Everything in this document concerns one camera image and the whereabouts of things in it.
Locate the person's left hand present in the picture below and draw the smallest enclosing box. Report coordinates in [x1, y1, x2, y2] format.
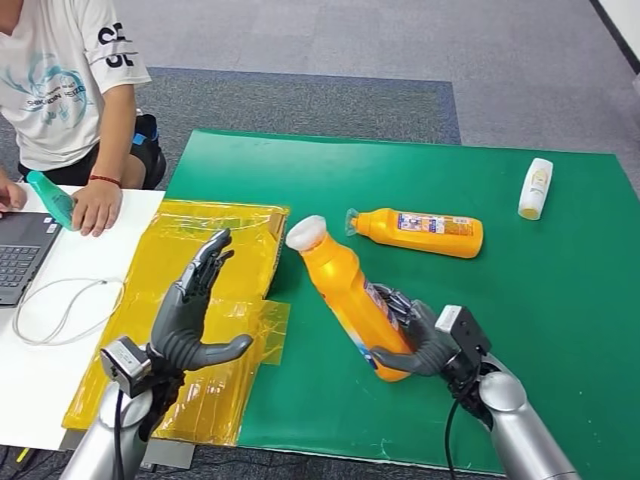
[71, 180, 125, 238]

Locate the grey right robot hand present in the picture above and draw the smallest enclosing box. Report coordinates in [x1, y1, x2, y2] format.
[371, 283, 458, 379]

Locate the person's right hand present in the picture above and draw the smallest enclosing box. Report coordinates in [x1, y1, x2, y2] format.
[0, 180, 29, 217]

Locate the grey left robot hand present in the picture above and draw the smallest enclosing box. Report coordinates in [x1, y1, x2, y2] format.
[148, 228, 254, 374]

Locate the orange bottle with white cap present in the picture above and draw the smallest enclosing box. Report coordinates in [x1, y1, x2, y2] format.
[285, 215, 416, 384]

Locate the teal plastic bottle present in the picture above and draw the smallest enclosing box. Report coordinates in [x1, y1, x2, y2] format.
[26, 170, 77, 232]

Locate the orange bottle with clear cap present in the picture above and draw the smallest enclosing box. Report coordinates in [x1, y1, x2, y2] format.
[345, 207, 485, 260]

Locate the small white bottle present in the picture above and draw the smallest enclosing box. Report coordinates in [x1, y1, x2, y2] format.
[517, 157, 555, 221]

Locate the yellow film covered board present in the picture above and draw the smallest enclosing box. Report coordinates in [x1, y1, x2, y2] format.
[61, 198, 291, 447]

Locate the dark grey laptop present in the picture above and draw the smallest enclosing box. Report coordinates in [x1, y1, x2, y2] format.
[0, 211, 62, 308]

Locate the seated person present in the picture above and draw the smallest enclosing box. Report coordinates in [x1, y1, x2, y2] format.
[0, 0, 167, 192]

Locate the green table mat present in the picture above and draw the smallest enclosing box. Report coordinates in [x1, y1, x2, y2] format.
[162, 129, 640, 480]

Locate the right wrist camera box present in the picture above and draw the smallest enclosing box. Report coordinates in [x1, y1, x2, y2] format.
[435, 304, 493, 392]

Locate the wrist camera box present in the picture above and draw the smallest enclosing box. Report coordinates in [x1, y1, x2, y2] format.
[100, 336, 152, 400]
[435, 304, 493, 392]

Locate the white cable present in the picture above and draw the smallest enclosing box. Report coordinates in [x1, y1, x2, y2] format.
[11, 276, 126, 348]

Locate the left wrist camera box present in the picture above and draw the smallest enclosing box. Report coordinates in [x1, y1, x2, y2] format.
[100, 336, 152, 400]

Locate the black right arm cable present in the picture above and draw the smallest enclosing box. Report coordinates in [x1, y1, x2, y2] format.
[444, 397, 463, 480]

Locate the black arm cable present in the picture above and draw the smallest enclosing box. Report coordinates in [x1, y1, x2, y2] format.
[113, 390, 126, 480]
[444, 397, 463, 480]

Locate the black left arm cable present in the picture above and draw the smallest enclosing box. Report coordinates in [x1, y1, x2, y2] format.
[113, 390, 126, 480]

